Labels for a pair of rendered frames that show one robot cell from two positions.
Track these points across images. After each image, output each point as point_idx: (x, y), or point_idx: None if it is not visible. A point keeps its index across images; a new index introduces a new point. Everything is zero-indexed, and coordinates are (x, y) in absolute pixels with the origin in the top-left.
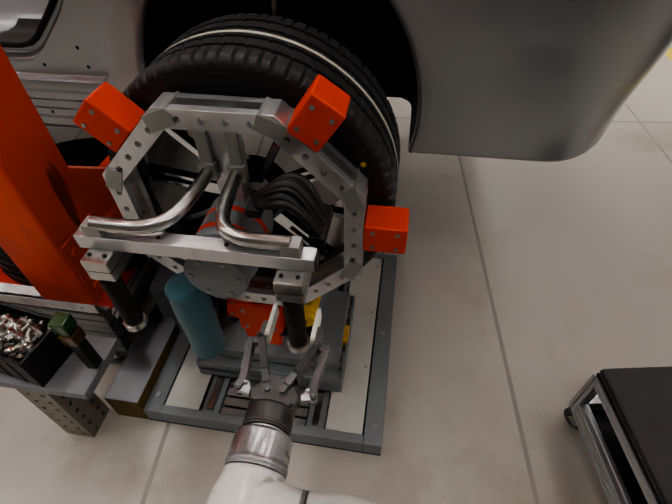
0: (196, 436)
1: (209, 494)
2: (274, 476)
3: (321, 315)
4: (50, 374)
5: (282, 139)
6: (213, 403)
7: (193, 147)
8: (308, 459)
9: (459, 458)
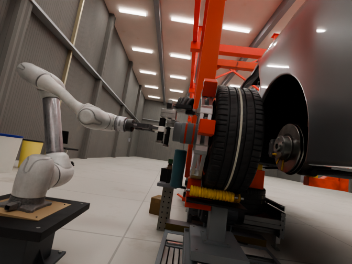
0: (156, 248)
1: (131, 251)
2: (114, 117)
3: (164, 130)
4: (163, 179)
5: (201, 95)
6: (169, 242)
7: None
8: None
9: None
